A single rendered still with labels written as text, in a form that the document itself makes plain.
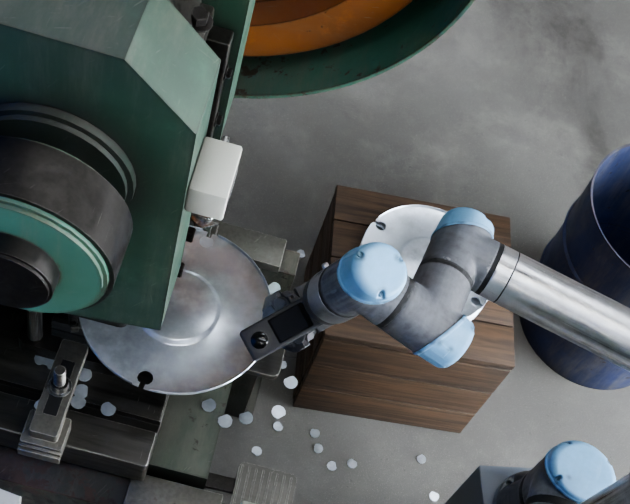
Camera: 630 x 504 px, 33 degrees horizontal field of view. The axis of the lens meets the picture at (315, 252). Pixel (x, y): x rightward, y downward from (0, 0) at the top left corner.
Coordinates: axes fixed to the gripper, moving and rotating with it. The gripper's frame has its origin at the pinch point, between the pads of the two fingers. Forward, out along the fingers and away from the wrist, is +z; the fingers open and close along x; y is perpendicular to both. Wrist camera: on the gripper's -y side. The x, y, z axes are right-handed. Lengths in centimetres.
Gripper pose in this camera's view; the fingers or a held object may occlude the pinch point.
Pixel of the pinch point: (266, 333)
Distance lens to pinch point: 158.6
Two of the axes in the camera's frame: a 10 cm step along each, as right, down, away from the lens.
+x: -4.8, -8.7, 0.5
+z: -3.9, 2.6, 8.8
